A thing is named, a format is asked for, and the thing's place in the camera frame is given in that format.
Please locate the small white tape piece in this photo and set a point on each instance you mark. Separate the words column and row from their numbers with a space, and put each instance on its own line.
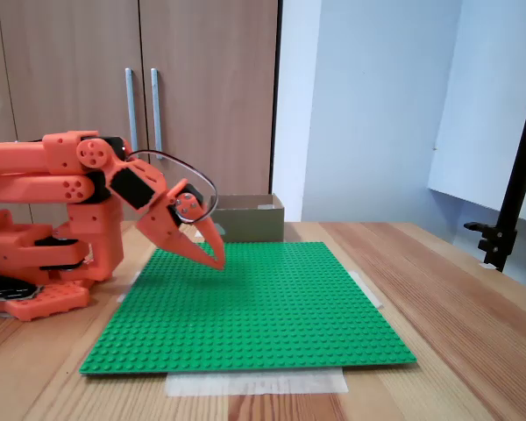
column 488, row 266

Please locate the brown cardboard box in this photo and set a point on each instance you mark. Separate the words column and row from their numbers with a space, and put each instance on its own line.
column 254, row 223

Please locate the black stand with clamp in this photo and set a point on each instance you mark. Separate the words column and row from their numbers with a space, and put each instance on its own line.
column 513, row 197

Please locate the wooden cabinet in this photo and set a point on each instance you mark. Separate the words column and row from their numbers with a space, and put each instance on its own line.
column 245, row 44

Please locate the white wall panel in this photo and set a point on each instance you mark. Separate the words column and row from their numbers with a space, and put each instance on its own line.
column 478, row 131

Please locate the masking tape strip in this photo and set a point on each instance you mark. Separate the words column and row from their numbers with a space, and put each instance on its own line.
column 123, row 297
column 370, row 296
column 254, row 386
column 198, row 234

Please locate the green lego baseplate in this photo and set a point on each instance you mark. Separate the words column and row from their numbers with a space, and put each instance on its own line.
column 245, row 316

